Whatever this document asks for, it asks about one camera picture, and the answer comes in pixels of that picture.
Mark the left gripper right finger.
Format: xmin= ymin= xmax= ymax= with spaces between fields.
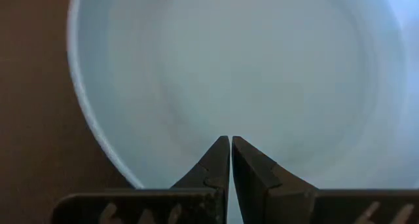
xmin=231 ymin=135 xmax=319 ymax=224

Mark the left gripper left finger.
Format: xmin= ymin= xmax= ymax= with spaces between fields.
xmin=170 ymin=135 xmax=231 ymax=224

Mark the light blue round plate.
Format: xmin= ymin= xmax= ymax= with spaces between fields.
xmin=67 ymin=0 xmax=419 ymax=224

